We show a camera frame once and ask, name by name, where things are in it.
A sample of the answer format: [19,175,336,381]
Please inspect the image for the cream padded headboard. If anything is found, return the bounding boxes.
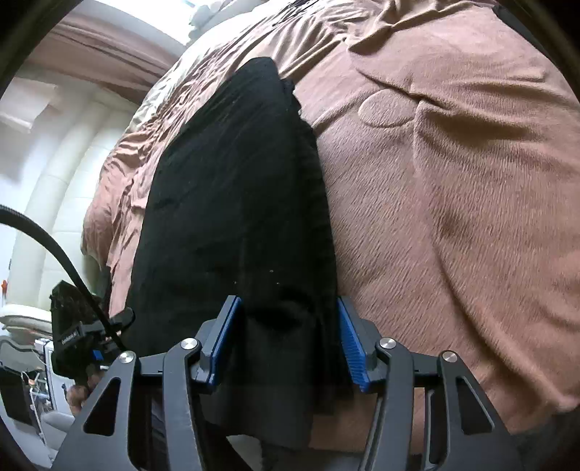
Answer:
[13,77,150,313]

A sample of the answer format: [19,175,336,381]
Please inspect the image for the person's left hand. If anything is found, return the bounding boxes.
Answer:
[66,362,103,415]

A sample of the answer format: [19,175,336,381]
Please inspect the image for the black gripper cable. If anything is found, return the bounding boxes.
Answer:
[0,205,130,351]

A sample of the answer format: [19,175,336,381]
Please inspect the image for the pink curtain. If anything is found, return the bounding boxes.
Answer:
[22,13,191,91]

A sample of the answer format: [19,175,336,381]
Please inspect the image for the brown blanket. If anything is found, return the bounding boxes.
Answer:
[82,0,580,417]

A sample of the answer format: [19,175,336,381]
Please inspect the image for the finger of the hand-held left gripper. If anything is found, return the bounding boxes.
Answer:
[106,307,136,331]

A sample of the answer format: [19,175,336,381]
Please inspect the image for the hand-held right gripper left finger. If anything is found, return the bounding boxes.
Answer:
[52,295,243,471]

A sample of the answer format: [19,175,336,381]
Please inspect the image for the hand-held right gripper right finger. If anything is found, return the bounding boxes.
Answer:
[337,296,526,471]

